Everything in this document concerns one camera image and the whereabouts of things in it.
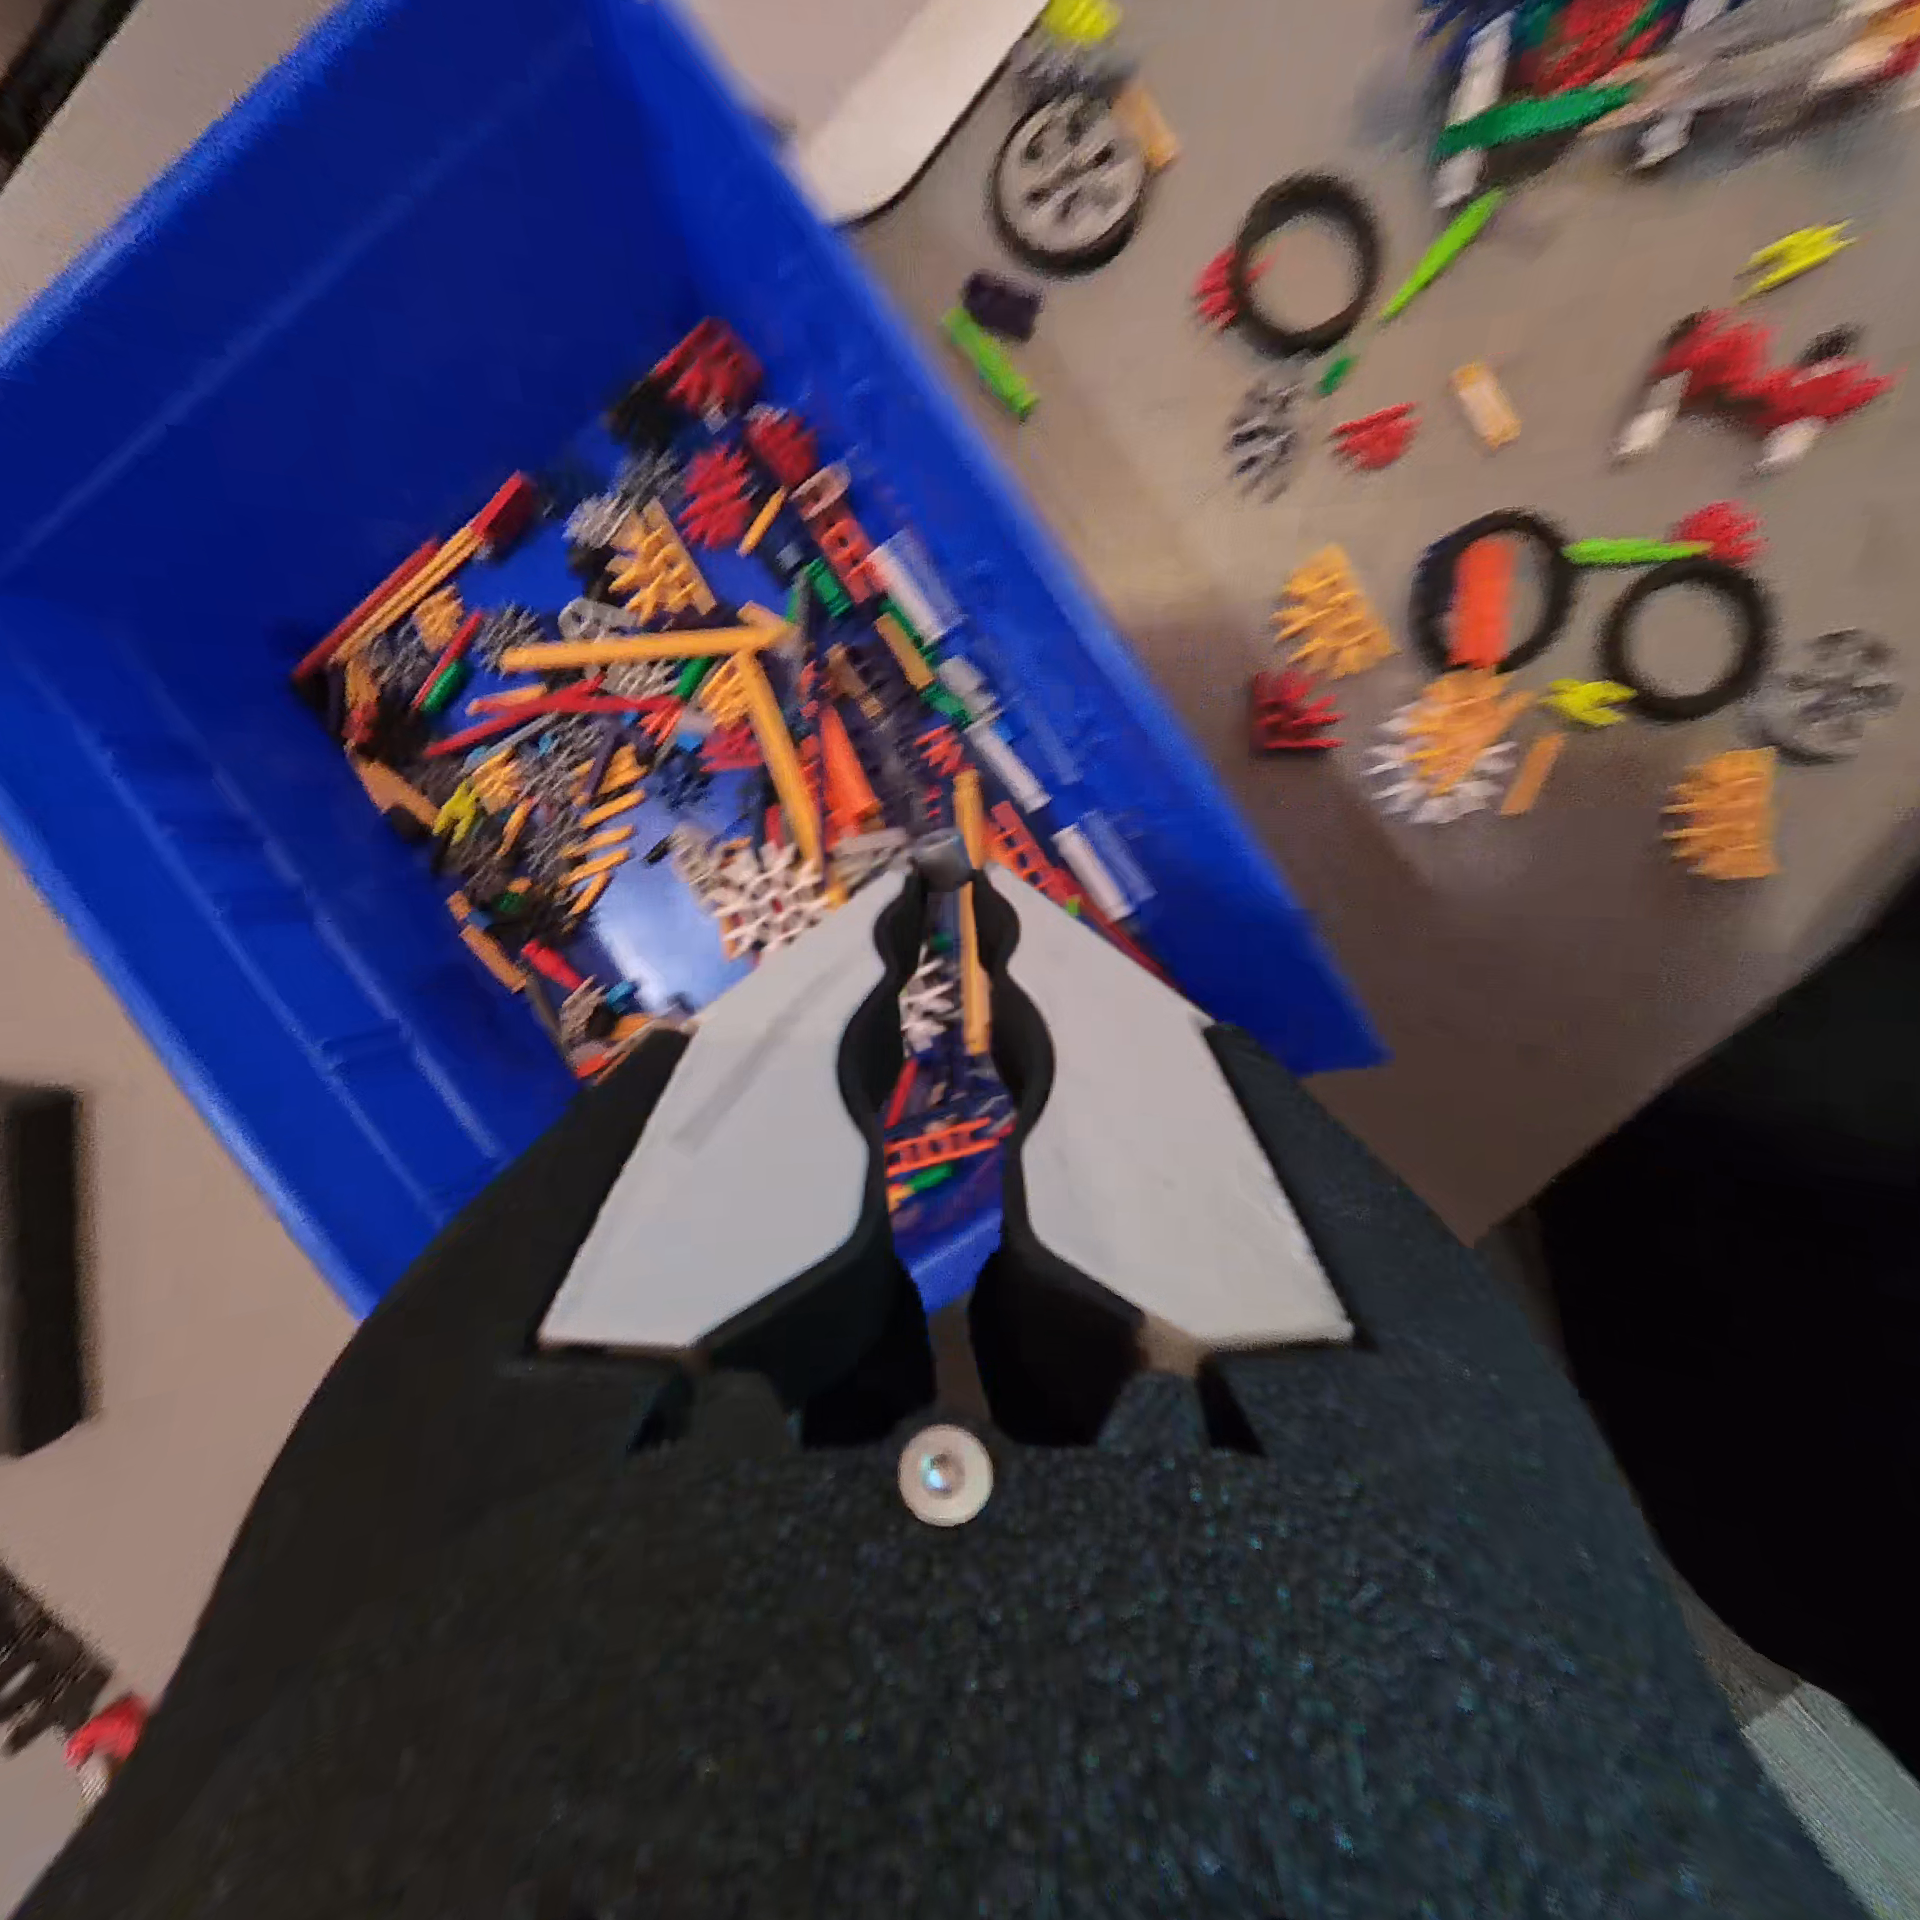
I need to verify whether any grey snowflake connector stack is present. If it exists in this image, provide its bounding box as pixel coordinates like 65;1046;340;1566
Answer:
1020;38;1130;105

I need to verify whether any red toothed strip connector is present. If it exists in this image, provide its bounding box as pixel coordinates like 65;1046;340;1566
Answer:
1649;307;1897;442

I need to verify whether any orange snowflake connector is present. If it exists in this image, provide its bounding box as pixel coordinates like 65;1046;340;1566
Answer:
1401;665;1534;792

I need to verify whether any black toy beam piece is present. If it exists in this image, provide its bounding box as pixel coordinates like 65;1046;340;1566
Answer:
0;1569;116;1751

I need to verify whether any blue plastic bin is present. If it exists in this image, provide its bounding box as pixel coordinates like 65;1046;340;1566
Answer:
0;0;1390;1321

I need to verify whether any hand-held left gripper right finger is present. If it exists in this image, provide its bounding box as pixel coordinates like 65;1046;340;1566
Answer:
965;871;1355;1444

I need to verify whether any white snowflake connector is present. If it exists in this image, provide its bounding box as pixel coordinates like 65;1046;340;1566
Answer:
1360;705;1518;828

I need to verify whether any red wedge connector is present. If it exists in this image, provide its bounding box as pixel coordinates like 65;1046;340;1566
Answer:
1248;671;1346;752

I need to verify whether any grey half-circle connector stack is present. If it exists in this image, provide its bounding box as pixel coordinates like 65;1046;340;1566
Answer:
1221;375;1317;502

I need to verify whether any black tyre grey hub wheel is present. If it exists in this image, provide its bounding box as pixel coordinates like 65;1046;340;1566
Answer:
987;89;1161;275

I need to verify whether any small red toy piece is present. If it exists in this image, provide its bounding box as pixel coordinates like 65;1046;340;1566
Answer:
66;1695;154;1798

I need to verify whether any grey wheel hub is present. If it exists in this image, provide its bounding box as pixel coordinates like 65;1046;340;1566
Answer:
1747;628;1905;767

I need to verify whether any orange-red ladder connector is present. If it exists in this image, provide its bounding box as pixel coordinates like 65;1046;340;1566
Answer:
1446;535;1521;672

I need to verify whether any multicoloured construction toy model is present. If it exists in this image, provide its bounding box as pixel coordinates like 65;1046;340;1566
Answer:
1410;0;1920;212

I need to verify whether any person's dark clothing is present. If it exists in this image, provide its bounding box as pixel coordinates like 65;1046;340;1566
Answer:
1537;902;1920;1743

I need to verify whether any black rubber tyre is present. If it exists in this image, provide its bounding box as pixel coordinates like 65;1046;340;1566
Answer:
1408;508;1578;679
1595;555;1780;722
1228;171;1385;360

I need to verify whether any pile of toy parts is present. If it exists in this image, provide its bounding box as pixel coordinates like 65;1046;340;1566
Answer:
293;318;1187;1249

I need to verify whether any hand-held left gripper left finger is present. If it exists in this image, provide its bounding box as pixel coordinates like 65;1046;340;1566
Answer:
539;871;934;1444

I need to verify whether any orange half-circle connector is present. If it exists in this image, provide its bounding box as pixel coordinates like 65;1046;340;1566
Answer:
1270;546;1398;682
1664;747;1785;884

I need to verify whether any black rectangular device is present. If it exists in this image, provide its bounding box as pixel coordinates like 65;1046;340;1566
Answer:
0;1088;90;1456

